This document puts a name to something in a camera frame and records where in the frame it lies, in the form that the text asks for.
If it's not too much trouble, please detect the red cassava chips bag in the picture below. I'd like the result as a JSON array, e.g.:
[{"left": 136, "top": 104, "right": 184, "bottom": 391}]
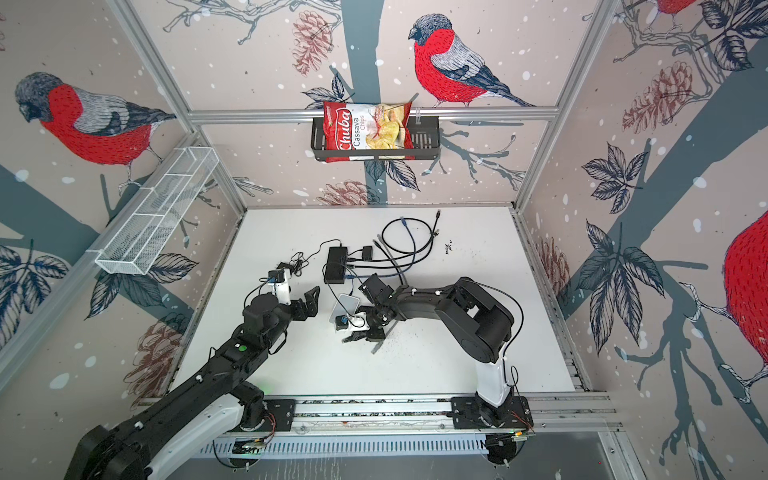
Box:
[{"left": 323, "top": 102, "right": 413, "bottom": 163}]

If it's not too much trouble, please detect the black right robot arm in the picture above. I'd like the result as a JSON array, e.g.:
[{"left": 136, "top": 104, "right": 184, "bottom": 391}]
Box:
[{"left": 336, "top": 274, "right": 524, "bottom": 424}]

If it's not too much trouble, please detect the black network switch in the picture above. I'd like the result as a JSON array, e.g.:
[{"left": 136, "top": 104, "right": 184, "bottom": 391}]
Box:
[{"left": 323, "top": 246, "right": 348, "bottom": 285}]

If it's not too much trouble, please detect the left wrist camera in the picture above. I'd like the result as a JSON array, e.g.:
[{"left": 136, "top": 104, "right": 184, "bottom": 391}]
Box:
[{"left": 267, "top": 268, "right": 292, "bottom": 305}]

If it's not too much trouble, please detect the grey ethernet cable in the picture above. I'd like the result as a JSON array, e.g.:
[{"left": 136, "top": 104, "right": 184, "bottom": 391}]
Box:
[{"left": 371, "top": 236, "right": 409, "bottom": 356}]

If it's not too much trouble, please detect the black wall basket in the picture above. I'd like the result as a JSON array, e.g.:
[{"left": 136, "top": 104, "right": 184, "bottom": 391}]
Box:
[{"left": 310, "top": 116, "right": 441, "bottom": 163}]

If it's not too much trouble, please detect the blue ethernet cable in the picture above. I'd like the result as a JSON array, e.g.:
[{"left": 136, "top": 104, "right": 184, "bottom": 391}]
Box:
[{"left": 344, "top": 217, "right": 418, "bottom": 282}]

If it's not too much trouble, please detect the black power adapter with cable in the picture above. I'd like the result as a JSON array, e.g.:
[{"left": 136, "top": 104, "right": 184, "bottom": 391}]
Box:
[{"left": 275, "top": 238, "right": 342, "bottom": 277}]

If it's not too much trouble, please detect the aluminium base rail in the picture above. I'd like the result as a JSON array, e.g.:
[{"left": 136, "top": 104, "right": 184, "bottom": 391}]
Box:
[{"left": 125, "top": 389, "right": 622, "bottom": 463}]

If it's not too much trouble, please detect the black braided ethernet cable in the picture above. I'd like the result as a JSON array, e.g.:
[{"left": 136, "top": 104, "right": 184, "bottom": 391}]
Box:
[{"left": 346, "top": 217, "right": 436, "bottom": 277}]

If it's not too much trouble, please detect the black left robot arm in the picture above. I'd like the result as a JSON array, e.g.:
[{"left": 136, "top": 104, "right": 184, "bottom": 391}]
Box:
[{"left": 65, "top": 287, "right": 320, "bottom": 479}]

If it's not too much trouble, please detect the white wire mesh shelf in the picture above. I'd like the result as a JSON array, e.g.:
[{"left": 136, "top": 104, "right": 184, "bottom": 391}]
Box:
[{"left": 95, "top": 146, "right": 219, "bottom": 275}]

